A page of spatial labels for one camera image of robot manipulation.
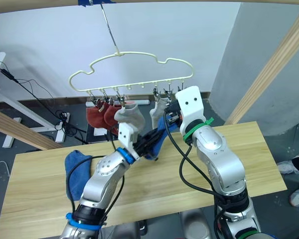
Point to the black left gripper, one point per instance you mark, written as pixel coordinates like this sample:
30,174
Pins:
142,148

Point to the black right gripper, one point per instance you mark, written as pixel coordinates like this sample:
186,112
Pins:
175,118

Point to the blue sock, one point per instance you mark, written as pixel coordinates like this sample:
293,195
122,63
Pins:
77,171
162,142

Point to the metal sock clip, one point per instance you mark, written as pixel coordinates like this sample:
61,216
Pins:
92,98
180,88
105,97
119,99
168,93
156,94

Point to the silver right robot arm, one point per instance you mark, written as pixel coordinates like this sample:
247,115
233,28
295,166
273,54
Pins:
219,159

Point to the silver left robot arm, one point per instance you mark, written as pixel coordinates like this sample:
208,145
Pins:
102,179

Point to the cream plastic clip hanger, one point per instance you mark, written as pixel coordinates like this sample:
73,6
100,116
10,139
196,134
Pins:
129,52

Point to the metal hanger hook rod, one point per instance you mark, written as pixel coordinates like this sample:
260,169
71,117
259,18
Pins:
110,32

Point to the grey ankle sock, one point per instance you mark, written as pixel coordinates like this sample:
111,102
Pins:
132,117
157,110

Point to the blue wrist band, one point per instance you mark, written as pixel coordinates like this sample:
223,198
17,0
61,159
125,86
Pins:
125,155

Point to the red ankle sock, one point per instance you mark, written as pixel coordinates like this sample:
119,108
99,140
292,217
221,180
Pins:
110,117
94,115

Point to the white power strip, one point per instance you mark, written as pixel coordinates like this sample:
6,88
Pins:
62,120

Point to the dark grey rounded shape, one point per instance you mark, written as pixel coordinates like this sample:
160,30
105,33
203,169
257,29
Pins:
195,224

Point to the white desk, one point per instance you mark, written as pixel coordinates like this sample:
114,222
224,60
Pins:
22,109

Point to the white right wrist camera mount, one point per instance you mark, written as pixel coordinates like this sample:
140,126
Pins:
190,109

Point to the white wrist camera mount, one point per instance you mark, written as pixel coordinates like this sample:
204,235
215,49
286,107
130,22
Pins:
190,109
125,135

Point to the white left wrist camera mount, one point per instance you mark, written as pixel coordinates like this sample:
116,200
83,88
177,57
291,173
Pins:
125,135

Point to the light wooden frame beam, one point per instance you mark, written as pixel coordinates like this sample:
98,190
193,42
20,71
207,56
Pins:
271,64
15,129

